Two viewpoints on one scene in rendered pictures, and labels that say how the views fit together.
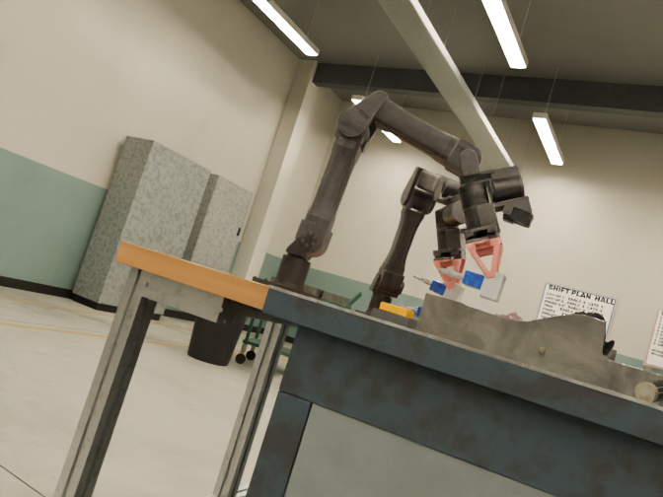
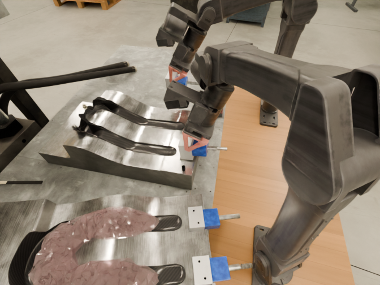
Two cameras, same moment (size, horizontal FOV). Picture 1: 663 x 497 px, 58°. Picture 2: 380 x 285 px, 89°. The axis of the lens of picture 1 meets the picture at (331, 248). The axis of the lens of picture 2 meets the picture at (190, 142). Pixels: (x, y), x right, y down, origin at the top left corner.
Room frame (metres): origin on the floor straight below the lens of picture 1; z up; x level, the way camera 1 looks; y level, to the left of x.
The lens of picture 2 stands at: (1.86, -0.38, 1.36)
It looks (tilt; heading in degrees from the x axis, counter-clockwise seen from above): 51 degrees down; 170
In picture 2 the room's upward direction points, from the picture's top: straight up
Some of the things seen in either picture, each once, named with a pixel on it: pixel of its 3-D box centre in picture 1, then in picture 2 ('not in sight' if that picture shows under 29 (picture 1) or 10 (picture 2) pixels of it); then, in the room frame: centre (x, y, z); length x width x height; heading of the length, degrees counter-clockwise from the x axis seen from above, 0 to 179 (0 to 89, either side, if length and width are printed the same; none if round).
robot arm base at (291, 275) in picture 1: (292, 273); (271, 103); (1.29, 0.06, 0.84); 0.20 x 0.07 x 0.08; 155
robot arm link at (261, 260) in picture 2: (387, 286); (279, 259); (1.83, -0.20, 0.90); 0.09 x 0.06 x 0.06; 102
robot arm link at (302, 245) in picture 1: (305, 247); not in sight; (1.30, 0.05, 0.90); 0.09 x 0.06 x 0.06; 170
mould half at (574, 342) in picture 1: (537, 337); (126, 133); (1.38, -0.51, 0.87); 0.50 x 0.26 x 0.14; 68
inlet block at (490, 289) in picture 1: (470, 279); (184, 82); (1.22, -0.29, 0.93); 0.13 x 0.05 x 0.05; 68
